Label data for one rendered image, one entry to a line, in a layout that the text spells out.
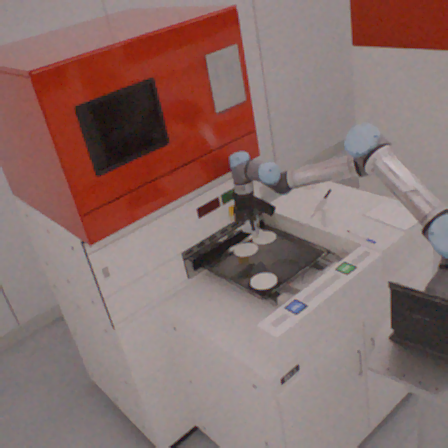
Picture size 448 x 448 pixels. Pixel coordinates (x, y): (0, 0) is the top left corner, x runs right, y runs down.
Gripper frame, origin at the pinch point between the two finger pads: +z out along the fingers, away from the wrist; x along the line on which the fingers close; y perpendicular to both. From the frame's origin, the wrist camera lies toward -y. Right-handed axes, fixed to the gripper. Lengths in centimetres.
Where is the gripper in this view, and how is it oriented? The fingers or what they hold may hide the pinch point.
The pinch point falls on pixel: (257, 234)
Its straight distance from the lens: 212.0
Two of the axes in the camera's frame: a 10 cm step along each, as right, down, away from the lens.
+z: 1.8, 8.5, 5.0
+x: -2.6, 5.3, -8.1
